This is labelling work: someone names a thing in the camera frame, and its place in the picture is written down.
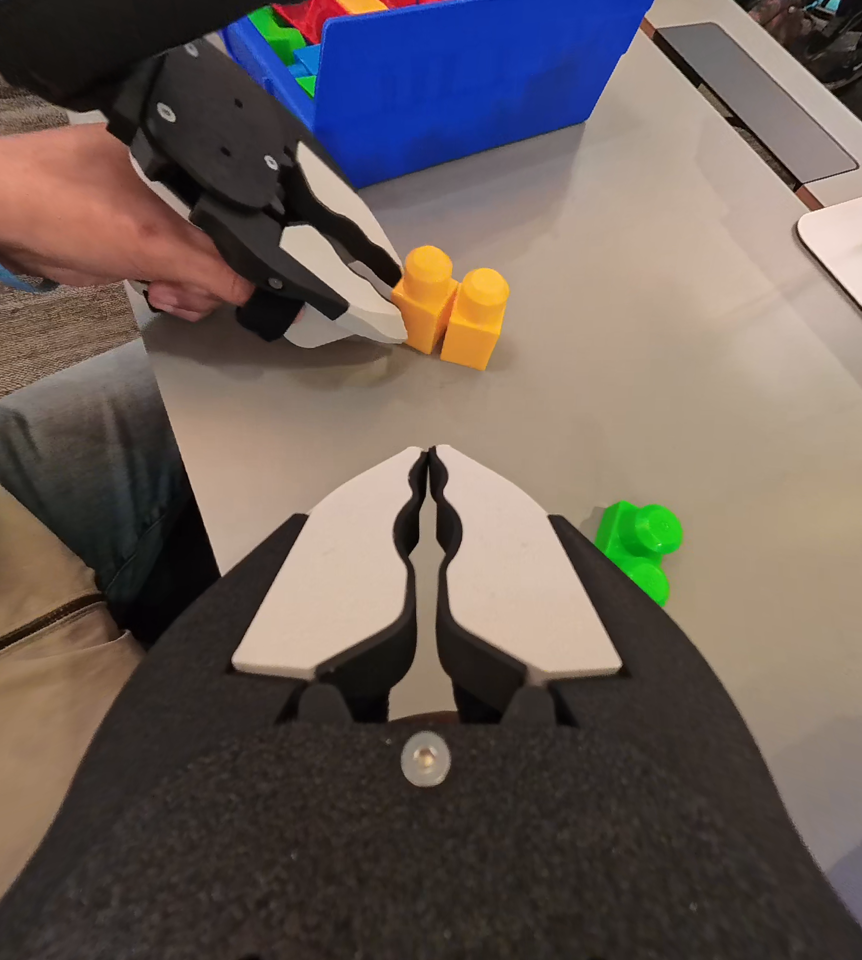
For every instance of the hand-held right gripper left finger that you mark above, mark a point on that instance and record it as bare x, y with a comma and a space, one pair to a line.
333, 600

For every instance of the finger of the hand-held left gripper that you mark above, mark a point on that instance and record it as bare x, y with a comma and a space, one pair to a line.
356, 315
356, 225

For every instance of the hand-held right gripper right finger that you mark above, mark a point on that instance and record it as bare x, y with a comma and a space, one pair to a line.
529, 600

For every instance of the orange mega block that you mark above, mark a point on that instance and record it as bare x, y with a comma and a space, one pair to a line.
423, 308
476, 323

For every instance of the green mega block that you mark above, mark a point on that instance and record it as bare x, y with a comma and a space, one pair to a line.
638, 548

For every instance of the blue storage bin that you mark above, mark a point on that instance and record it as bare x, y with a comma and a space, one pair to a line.
461, 90

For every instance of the pile of colourful blocks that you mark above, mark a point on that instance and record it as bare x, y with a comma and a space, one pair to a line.
311, 30

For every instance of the person's left hand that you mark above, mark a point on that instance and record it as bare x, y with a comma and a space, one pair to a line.
86, 210

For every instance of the person's jeans leg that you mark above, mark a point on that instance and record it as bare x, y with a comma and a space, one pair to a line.
86, 480

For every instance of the person's beige jacket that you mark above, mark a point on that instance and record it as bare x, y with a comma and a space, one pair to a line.
26, 705

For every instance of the black flat panel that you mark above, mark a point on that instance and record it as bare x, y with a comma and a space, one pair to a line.
769, 98

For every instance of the white board stand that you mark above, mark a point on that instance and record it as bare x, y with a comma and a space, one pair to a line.
859, 263

